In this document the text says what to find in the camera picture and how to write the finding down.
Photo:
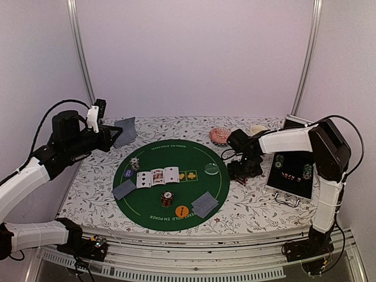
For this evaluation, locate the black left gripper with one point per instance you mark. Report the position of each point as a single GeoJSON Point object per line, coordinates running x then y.
{"type": "Point", "coordinates": [107, 139]}

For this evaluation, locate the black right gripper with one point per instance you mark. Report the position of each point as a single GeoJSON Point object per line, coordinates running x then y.
{"type": "Point", "coordinates": [234, 171]}

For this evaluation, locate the white chip stack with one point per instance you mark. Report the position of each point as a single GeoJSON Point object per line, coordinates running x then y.
{"type": "Point", "coordinates": [135, 163]}

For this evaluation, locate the clear green dealer button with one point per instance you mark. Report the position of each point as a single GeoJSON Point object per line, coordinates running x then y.
{"type": "Point", "coordinates": [211, 169]}

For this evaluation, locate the blue round blind button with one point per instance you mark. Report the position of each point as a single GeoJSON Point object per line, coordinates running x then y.
{"type": "Point", "coordinates": [128, 173]}

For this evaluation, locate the blue dealt card player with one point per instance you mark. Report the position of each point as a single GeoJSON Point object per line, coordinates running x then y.
{"type": "Point", "coordinates": [123, 189]}

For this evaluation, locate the king face card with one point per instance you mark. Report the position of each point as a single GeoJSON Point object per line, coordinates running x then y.
{"type": "Point", "coordinates": [157, 177]}

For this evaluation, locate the blue patterned dealt card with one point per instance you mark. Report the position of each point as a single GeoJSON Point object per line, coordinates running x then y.
{"type": "Point", "coordinates": [204, 208]}

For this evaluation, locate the red pip face-up card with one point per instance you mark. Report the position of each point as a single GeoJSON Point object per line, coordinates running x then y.
{"type": "Point", "coordinates": [171, 174]}

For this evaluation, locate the orange round blind button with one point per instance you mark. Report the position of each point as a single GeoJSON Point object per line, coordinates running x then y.
{"type": "Point", "coordinates": [182, 211]}

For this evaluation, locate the red chip stack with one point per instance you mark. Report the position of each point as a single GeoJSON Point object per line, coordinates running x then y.
{"type": "Point", "coordinates": [167, 198]}

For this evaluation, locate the red black triangle token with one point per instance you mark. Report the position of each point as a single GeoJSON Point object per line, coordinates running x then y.
{"type": "Point", "coordinates": [242, 180]}

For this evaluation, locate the three of spades card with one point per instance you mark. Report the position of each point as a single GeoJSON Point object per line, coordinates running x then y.
{"type": "Point", "coordinates": [143, 180]}

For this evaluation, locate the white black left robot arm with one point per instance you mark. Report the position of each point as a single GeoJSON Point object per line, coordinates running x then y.
{"type": "Point", "coordinates": [73, 139]}

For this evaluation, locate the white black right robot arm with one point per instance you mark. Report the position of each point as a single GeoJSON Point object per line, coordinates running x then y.
{"type": "Point", "coordinates": [331, 154]}

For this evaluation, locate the cream ceramic mug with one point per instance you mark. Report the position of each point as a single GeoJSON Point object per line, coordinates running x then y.
{"type": "Point", "coordinates": [255, 129]}

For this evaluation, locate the red patterned small bowl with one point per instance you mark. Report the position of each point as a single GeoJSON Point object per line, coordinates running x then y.
{"type": "Point", "coordinates": [219, 135]}

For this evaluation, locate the aluminium poker chip case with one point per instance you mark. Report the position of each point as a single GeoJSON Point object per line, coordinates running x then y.
{"type": "Point", "coordinates": [285, 177]}

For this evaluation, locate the green chip stack in case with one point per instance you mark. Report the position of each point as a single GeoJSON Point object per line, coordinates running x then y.
{"type": "Point", "coordinates": [307, 172]}

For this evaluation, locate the round green poker mat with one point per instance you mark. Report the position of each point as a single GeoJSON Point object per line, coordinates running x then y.
{"type": "Point", "coordinates": [143, 206]}

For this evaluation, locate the floral white tablecloth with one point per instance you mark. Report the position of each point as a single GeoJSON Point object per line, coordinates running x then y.
{"type": "Point", "coordinates": [248, 209]}

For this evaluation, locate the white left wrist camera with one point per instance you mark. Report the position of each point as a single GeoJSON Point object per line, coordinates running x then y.
{"type": "Point", "coordinates": [95, 113]}

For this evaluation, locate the aluminium front rail frame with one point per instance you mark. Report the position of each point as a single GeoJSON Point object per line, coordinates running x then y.
{"type": "Point", "coordinates": [165, 257]}

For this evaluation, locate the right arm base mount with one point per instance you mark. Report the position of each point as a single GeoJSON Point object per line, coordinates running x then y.
{"type": "Point", "coordinates": [308, 249]}

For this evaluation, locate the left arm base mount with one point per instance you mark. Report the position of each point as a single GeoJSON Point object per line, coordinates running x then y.
{"type": "Point", "coordinates": [94, 248]}

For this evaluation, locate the left aluminium frame post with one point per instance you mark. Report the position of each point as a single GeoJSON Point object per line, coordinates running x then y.
{"type": "Point", "coordinates": [77, 39]}

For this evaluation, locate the aluminium frame post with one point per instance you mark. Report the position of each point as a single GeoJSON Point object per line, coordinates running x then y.
{"type": "Point", "coordinates": [312, 39]}
{"type": "Point", "coordinates": [77, 39]}

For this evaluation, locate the right aluminium frame post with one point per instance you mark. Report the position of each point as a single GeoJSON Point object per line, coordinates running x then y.
{"type": "Point", "coordinates": [312, 39]}

